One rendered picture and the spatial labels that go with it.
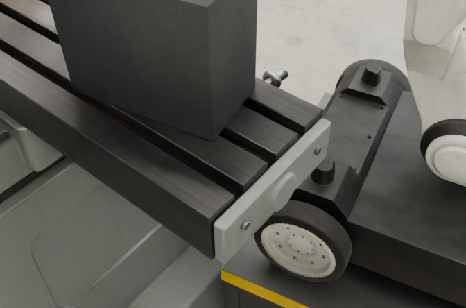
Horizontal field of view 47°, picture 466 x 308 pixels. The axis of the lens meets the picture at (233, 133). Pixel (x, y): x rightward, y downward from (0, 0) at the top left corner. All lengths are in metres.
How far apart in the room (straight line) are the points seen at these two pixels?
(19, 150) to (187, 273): 0.68
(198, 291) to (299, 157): 0.80
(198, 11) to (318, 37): 2.08
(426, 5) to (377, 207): 0.42
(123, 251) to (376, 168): 0.59
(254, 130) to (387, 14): 2.22
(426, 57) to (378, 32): 1.72
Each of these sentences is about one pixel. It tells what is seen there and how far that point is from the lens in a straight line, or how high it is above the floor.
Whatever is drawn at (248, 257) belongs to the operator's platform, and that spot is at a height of 0.40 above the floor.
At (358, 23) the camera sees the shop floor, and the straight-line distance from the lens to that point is 2.74.
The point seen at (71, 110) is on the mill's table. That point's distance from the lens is 0.72.
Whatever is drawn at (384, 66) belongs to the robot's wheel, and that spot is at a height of 0.60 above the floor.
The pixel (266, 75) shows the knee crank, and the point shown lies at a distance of 1.41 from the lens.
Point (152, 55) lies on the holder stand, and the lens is 0.61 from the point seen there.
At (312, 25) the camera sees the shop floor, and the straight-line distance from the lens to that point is 2.68.
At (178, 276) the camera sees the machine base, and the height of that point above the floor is 0.20.
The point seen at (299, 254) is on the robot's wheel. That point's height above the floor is 0.46.
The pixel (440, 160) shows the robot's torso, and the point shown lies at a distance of 1.08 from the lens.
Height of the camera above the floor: 1.41
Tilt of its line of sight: 44 degrees down
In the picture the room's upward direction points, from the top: 1 degrees counter-clockwise
